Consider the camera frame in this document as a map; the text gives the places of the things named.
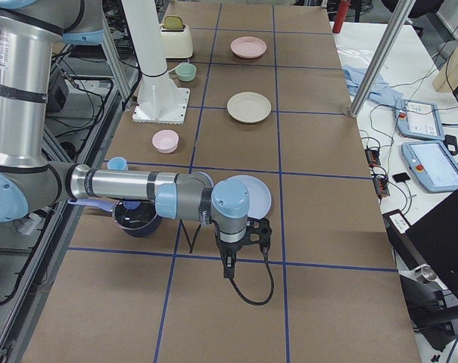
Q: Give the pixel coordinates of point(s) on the pink plate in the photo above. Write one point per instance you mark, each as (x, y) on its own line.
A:
(248, 47)

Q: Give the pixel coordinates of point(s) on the light blue plate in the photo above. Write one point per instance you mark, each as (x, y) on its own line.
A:
(259, 195)

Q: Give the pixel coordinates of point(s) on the dark blue lidded pot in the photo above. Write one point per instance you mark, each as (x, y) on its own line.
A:
(138, 218)

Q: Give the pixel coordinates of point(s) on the pink bowl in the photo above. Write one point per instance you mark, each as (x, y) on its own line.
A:
(165, 141)

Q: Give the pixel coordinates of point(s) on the light blue cup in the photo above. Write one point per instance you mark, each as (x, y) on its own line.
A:
(117, 163)

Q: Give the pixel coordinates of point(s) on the beige plate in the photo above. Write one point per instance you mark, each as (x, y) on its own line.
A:
(249, 107)

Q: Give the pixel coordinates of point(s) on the orange black electronics module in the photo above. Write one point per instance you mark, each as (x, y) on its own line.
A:
(372, 157)

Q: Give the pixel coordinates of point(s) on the small black device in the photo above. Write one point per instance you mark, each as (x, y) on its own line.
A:
(401, 177)

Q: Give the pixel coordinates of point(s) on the green bowl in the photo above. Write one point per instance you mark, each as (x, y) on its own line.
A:
(186, 72)

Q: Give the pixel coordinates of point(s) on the black laptop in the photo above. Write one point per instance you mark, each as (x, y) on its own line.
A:
(432, 240)

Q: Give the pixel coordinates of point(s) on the light blue cloth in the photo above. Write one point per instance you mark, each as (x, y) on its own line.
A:
(381, 92)

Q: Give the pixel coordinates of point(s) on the lower teach pendant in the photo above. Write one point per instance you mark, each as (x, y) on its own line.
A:
(432, 164)

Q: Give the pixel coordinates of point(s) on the teach pendant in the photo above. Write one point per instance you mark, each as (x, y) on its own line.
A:
(419, 120)
(432, 164)

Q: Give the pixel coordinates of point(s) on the cream toaster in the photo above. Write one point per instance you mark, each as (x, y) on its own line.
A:
(176, 38)

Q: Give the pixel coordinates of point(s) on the upper teach pendant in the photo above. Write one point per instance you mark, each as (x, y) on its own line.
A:
(419, 120)

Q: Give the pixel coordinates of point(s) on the red bottle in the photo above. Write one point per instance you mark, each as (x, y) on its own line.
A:
(340, 16)

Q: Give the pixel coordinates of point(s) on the white camera stand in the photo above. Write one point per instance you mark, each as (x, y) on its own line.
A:
(159, 100)

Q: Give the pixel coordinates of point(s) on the aluminium frame post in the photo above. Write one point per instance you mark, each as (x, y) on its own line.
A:
(384, 47)

